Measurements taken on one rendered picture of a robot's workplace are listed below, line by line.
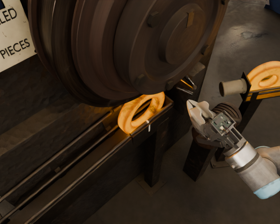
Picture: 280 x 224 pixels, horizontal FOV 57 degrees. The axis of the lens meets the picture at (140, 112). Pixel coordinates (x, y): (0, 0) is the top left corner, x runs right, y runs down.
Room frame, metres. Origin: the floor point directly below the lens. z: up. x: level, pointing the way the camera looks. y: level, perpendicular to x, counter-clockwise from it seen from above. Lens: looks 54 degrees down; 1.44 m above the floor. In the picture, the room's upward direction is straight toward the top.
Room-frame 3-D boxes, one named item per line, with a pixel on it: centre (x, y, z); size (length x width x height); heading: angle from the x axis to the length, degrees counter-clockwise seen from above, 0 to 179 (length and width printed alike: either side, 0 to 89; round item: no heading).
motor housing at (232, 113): (0.62, -0.34, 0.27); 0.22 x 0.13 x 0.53; 132
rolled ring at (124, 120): (0.50, -0.01, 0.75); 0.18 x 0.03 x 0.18; 132
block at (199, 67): (0.67, -0.17, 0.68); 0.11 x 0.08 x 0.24; 42
